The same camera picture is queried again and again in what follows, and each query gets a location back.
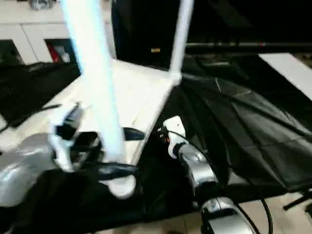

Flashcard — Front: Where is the white plastic table top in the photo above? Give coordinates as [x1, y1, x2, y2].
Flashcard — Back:
[0, 58, 184, 200]

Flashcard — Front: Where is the white plastic table leg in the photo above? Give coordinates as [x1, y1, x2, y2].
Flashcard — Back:
[59, 0, 127, 164]
[169, 0, 195, 78]

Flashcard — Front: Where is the blue upright panel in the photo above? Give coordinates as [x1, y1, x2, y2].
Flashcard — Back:
[111, 0, 120, 59]

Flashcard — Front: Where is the white glass-door cabinet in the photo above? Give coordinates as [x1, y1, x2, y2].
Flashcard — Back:
[0, 0, 116, 65]

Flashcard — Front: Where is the long black rod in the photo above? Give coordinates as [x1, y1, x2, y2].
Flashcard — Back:
[186, 41, 312, 51]

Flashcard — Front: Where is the white paper sheet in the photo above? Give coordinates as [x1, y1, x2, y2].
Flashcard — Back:
[257, 53, 312, 97]

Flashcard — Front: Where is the crumpled silver bag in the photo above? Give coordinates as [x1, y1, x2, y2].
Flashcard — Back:
[30, 0, 57, 10]

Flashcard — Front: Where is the black metal stand leg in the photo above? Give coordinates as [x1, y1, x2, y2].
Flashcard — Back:
[284, 195, 312, 211]

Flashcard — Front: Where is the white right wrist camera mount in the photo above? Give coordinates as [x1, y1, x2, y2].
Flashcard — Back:
[162, 116, 187, 159]

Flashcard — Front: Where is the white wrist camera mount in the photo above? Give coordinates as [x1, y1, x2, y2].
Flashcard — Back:
[162, 116, 187, 159]
[47, 101, 85, 173]

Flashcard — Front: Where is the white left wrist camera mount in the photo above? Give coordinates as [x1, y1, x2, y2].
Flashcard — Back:
[47, 101, 85, 173]

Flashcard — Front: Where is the black right camera cable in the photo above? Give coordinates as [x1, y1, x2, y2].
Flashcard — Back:
[170, 131, 273, 234]

